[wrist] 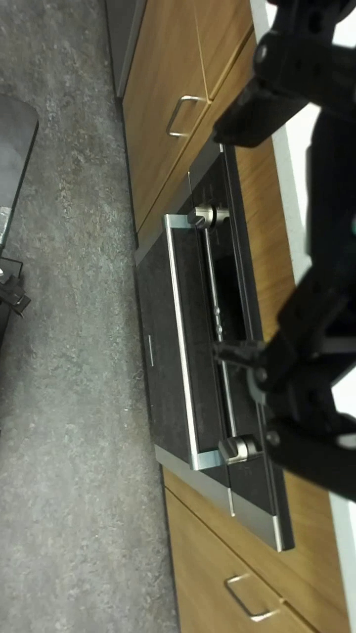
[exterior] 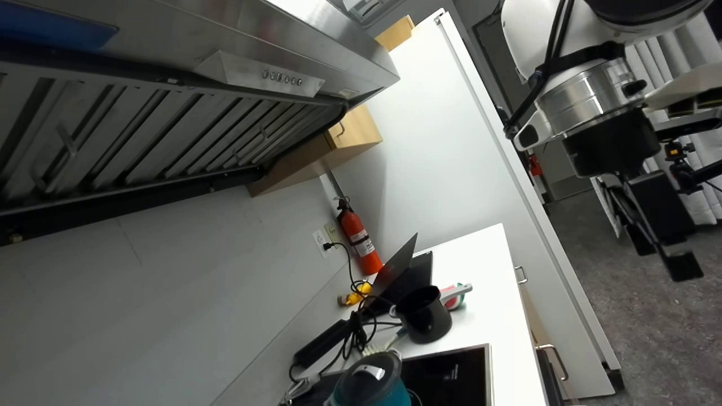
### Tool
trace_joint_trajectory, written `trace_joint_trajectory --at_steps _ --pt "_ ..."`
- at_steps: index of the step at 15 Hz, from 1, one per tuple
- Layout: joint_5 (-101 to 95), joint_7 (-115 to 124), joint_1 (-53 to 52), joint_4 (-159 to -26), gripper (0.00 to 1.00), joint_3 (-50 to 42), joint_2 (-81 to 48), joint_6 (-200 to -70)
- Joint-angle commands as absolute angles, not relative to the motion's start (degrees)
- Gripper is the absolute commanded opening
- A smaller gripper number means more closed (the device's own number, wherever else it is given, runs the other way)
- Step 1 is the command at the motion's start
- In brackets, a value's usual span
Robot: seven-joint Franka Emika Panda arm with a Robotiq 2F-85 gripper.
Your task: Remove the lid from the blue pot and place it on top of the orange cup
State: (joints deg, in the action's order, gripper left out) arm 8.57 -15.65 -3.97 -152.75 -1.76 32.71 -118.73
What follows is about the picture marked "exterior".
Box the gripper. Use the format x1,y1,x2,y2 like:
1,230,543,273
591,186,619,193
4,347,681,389
562,108,705,283

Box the black pot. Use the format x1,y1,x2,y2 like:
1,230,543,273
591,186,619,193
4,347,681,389
389,285,454,345

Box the blue pot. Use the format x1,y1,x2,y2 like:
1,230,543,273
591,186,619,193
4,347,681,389
323,369,413,406

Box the red green white toy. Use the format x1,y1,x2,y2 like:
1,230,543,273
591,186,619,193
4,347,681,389
439,283,474,312

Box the tall white cabinet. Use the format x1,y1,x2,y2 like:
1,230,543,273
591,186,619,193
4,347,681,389
332,8,626,399

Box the black induction cooktop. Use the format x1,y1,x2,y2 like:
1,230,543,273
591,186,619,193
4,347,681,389
289,343,495,406

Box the black laptop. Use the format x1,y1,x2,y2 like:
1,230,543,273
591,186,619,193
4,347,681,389
360,233,434,317

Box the white teal utensil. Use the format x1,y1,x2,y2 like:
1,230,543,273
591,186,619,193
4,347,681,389
361,327,408,357

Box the red fire extinguisher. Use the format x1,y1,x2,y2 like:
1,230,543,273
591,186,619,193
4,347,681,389
334,197,384,276

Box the yellow toy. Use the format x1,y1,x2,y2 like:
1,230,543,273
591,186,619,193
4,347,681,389
337,281,373,307

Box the black power strip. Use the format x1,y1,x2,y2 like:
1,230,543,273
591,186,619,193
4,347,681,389
293,317,364,368

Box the ceiling vent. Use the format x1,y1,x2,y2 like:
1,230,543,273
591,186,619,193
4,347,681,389
341,0,408,27

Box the silver tongs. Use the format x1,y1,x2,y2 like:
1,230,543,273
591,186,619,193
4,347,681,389
278,377,312,406

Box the steel range hood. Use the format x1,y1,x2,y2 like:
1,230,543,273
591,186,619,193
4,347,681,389
0,0,402,247

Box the camera on mount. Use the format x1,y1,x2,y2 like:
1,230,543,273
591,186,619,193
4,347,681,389
663,140,722,195

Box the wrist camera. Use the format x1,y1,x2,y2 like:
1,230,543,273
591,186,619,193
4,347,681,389
645,61,722,142

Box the black cable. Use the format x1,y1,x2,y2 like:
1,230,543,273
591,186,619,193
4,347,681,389
288,241,402,385

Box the wall socket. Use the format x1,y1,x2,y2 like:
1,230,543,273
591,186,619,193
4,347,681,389
312,222,343,259

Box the wooden wall cabinet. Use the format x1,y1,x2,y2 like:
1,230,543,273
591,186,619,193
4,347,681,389
247,15,416,198

